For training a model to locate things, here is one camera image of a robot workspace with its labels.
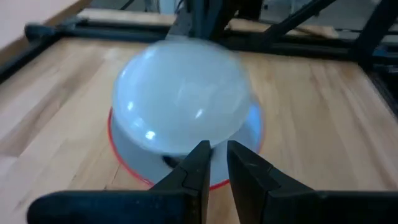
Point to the beige wooden desk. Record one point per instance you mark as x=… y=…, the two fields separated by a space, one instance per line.
x=25 y=18

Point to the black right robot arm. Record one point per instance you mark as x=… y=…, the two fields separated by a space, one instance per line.
x=211 y=18

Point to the red desk lamp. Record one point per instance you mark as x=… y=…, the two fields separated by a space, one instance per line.
x=140 y=161

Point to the light blue upturned bowl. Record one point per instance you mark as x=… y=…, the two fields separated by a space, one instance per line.
x=180 y=93

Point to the black metal table frame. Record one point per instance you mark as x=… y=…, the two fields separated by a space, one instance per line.
x=109 y=32

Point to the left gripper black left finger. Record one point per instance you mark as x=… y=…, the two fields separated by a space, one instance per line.
x=155 y=208

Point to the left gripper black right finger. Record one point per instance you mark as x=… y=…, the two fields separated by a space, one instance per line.
x=295 y=208

